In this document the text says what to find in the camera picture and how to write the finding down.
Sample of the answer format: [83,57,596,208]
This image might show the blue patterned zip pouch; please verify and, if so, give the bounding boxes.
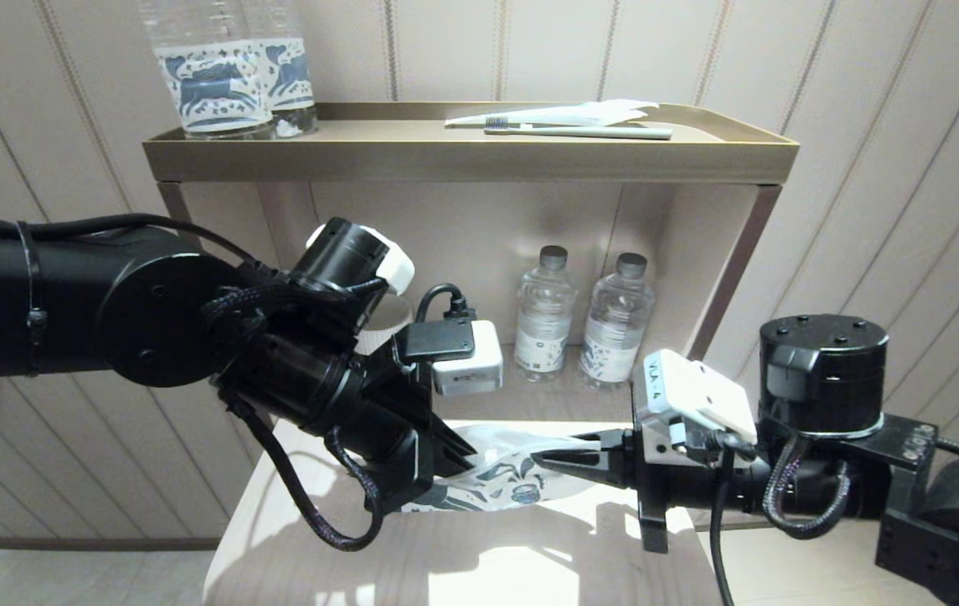
[412,425,615,513]

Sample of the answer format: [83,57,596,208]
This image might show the small clear water bottle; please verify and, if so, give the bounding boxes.
[515,245,577,382]
[578,252,657,390]

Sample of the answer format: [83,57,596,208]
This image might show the white ribbed mug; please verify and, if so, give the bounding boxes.
[357,292,414,356]

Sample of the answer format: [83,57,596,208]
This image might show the beige wooden shelf unit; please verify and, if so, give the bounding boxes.
[145,101,800,422]

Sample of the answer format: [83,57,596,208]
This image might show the pale toothbrush brown bristles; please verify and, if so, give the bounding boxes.
[485,118,675,141]

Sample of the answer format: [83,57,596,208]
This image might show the white paper wrapper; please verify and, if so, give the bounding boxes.
[445,99,661,130]

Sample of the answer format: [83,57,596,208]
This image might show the large bottle blue print label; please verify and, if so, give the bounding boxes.
[138,0,278,140]
[243,0,320,138]

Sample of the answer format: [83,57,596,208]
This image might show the white right camera bracket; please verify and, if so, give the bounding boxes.
[639,421,716,468]

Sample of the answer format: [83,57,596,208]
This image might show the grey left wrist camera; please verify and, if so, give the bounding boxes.
[431,320,503,396]

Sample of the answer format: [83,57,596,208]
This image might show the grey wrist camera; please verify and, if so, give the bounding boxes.
[632,349,758,447]
[431,320,503,396]

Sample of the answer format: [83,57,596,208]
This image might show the black right camera cable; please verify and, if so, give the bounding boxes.
[706,429,749,606]

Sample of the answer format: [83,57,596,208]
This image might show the black camera cable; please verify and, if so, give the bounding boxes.
[706,429,749,606]
[416,284,473,322]

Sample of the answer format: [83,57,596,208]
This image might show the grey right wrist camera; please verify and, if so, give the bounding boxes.
[632,349,758,447]

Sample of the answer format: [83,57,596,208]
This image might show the black left camera bracket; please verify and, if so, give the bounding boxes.
[395,318,478,413]

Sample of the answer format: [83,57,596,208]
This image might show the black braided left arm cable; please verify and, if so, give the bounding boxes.
[226,396,385,553]
[201,276,389,339]

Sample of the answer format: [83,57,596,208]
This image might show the silver braided right arm cable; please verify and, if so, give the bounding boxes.
[764,438,856,540]

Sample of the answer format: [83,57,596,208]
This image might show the black left camera cable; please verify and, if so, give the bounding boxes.
[416,284,473,322]

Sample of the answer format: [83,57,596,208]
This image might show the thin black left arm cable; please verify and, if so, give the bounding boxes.
[0,206,254,263]

